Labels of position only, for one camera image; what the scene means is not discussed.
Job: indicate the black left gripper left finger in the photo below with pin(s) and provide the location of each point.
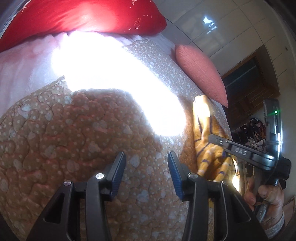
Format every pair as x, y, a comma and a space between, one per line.
60, 219

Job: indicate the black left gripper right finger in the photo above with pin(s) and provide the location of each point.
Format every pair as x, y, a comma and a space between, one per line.
216, 210

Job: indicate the yellow striped knit sweater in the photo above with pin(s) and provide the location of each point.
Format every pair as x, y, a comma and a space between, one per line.
212, 162

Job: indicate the person right hand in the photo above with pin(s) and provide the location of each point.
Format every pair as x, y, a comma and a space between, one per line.
274, 195

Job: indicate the dark wooden door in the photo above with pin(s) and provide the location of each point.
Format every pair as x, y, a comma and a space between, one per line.
247, 85

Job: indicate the beige dotted quilt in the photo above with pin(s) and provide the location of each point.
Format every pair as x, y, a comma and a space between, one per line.
104, 98

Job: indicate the pink small pillow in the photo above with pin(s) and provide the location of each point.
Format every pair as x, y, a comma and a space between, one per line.
202, 72

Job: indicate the white pink bed sheet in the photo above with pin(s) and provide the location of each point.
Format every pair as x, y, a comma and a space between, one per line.
29, 66

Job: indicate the red embroidered pillow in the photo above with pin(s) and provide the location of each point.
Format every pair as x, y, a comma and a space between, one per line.
38, 18

